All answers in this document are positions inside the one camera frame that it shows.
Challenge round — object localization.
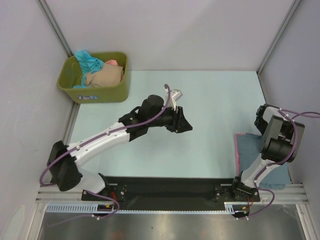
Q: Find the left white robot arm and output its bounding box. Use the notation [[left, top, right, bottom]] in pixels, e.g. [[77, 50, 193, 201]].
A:
[[47, 95, 193, 200]]

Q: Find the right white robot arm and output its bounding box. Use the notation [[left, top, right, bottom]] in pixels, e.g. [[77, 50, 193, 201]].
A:
[[230, 104, 305, 201]]

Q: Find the turquoise t shirt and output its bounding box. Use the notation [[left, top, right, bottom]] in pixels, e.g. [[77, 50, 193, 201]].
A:
[[73, 50, 104, 89]]

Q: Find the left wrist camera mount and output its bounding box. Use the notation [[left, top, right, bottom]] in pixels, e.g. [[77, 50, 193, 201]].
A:
[[164, 84, 183, 110]]

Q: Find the blue slotted cable duct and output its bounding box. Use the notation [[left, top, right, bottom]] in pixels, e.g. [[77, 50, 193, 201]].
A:
[[46, 203, 248, 215]]

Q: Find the right aluminium corner post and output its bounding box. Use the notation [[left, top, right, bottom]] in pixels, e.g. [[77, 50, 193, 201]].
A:
[[256, 0, 304, 77]]

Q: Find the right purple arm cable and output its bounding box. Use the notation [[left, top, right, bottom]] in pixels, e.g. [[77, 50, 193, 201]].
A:
[[234, 107, 320, 221]]

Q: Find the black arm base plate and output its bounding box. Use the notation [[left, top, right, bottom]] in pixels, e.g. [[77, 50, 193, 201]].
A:
[[81, 175, 261, 212]]

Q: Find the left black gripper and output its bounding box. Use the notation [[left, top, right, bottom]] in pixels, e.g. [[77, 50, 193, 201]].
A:
[[146, 103, 192, 134]]

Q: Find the beige t shirt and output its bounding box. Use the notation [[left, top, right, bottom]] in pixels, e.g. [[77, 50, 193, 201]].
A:
[[84, 63, 124, 88]]

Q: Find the aluminium front rail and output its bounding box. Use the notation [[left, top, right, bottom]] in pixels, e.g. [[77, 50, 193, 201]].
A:
[[36, 183, 309, 205]]

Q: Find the grey blue t shirt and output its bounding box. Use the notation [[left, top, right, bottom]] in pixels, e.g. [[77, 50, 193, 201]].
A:
[[234, 133, 291, 190]]

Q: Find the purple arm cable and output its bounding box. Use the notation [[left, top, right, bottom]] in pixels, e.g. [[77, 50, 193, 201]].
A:
[[234, 107, 320, 221], [39, 84, 173, 221]]

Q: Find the left aluminium corner post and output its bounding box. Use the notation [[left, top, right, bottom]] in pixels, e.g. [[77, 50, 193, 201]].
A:
[[36, 0, 74, 57]]

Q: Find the salmon pink t shirt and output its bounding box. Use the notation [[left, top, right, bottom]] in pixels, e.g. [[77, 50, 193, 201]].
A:
[[105, 59, 119, 66]]

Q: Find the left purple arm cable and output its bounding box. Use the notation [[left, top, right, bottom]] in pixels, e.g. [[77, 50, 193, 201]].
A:
[[39, 84, 173, 221]]

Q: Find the olive green plastic bin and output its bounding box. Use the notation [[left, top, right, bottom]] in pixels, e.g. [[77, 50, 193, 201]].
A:
[[57, 51, 130, 104]]

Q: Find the folded pink t shirt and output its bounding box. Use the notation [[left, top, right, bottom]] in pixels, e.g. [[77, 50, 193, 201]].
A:
[[233, 133, 255, 174]]

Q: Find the aluminium corner post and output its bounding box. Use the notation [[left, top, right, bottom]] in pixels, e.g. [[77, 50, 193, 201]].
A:
[[256, 0, 304, 77], [36, 0, 74, 57]]

